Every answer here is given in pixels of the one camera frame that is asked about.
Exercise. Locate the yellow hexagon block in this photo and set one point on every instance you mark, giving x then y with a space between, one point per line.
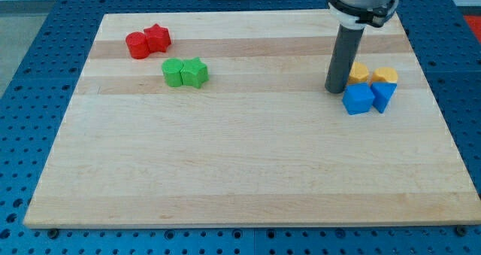
359 73

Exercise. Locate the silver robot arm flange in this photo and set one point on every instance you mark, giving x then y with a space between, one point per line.
357 14

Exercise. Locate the yellow heart block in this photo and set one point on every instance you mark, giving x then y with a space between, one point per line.
384 75

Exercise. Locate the light wooden board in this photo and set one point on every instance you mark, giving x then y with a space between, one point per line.
261 144

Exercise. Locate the green star block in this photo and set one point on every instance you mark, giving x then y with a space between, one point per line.
194 73

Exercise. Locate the green cylinder block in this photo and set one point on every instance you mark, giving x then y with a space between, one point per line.
171 69

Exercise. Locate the red star block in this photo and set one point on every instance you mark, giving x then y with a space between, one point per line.
158 38

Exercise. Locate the blue cube block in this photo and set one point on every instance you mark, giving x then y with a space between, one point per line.
358 98

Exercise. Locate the red cylinder block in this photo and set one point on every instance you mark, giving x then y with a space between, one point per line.
137 45

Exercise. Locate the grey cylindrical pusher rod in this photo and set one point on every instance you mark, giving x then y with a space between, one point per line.
344 52

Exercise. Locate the blue triangle block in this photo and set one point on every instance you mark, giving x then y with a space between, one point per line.
383 91

